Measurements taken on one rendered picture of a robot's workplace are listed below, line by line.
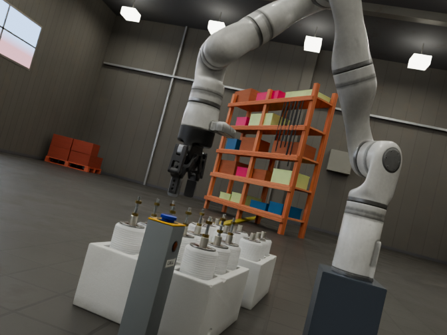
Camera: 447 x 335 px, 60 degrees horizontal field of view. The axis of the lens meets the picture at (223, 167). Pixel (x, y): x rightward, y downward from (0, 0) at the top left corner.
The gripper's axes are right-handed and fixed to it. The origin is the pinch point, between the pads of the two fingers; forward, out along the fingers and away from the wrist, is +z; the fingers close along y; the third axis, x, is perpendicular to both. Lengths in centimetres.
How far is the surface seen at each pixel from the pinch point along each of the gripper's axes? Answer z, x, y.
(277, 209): 24, -41, -543
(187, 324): 33.1, 3.3, -19.1
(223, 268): 21.1, 4.7, -37.3
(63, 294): 40, -38, -26
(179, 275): 22.1, -2.3, -19.9
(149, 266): 18.8, -6.0, -7.2
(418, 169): -159, 253, -1118
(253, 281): 31, 10, -74
